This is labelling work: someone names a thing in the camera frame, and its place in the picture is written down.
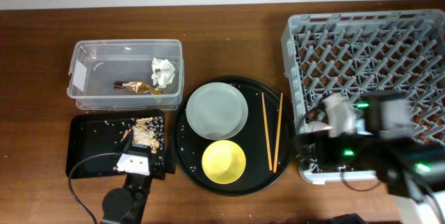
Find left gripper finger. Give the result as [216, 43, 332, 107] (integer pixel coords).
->
[165, 147, 176, 175]
[120, 130, 134, 153]

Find food scraps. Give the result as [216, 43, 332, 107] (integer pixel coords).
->
[120, 116, 165, 154]

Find pink cup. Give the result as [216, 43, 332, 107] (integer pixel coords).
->
[307, 121, 332, 133]

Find yellow bowl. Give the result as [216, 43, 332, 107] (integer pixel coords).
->
[202, 140, 246, 184]

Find gold snack wrapper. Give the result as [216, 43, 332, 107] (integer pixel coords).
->
[113, 81, 162, 95]

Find grey plate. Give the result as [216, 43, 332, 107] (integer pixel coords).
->
[186, 82, 249, 141]

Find white tissue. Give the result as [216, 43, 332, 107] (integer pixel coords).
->
[151, 58, 176, 88]

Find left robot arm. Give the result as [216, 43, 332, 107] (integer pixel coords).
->
[101, 135, 176, 224]

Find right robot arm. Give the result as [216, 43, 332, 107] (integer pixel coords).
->
[293, 90, 444, 223]

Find grey dishwasher rack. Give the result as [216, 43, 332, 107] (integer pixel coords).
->
[280, 8, 445, 185]

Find black rectangular tray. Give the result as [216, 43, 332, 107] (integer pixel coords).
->
[65, 109, 165, 174]

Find right wooden chopstick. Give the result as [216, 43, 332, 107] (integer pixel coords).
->
[273, 93, 284, 173]

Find wooden chopstick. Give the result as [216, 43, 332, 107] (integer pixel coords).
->
[273, 93, 284, 173]
[261, 93, 273, 171]

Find round black tray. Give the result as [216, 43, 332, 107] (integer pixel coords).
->
[171, 77, 295, 196]

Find left wooden chopstick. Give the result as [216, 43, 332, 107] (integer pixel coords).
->
[261, 93, 273, 171]

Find clear plastic bin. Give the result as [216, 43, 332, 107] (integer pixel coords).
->
[67, 39, 184, 111]

